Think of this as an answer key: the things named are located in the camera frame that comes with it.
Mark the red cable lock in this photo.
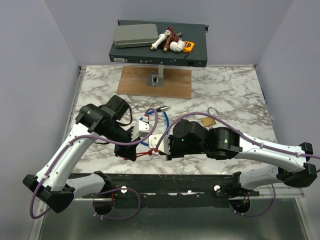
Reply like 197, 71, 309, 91
124, 149, 153, 162

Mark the brass padlock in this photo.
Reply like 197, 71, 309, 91
201, 106, 219, 127

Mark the blue cable lock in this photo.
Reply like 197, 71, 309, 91
140, 106, 170, 146

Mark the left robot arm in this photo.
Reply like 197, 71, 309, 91
22, 95, 132, 213

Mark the white elbow pipe fitting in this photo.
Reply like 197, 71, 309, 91
169, 40, 186, 52

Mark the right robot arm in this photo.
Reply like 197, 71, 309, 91
168, 119, 318, 196

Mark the wooden board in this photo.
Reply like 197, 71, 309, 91
117, 66, 192, 100

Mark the yellow tape measure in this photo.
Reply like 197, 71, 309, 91
182, 41, 196, 53

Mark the brown pipe fitting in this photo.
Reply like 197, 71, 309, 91
163, 26, 180, 53

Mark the white straight pipe fitting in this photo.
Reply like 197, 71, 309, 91
150, 30, 171, 51

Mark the dark teal rack device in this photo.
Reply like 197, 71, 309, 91
109, 20, 208, 68

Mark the grey plastic case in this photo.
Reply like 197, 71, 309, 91
113, 23, 159, 48

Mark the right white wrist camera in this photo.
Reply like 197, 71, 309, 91
148, 134, 172, 157

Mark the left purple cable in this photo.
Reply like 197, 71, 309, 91
29, 107, 159, 221

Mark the purple cable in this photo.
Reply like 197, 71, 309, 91
153, 112, 320, 218
29, 107, 159, 221

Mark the black mounting rail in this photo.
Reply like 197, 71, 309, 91
84, 172, 259, 209

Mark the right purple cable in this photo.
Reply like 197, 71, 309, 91
153, 112, 320, 218

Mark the aluminium frame profile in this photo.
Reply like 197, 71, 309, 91
39, 178, 306, 201

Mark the metal stand post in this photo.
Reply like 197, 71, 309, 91
147, 65, 165, 88

